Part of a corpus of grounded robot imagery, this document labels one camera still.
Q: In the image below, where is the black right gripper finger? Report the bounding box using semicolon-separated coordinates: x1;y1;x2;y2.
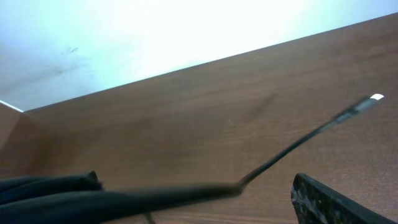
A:
291;173;397;224

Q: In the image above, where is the thin black USB cable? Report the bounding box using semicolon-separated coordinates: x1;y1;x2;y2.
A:
0;93;385;224

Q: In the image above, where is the thick black USB cable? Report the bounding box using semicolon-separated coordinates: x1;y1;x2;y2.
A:
0;170;103;206

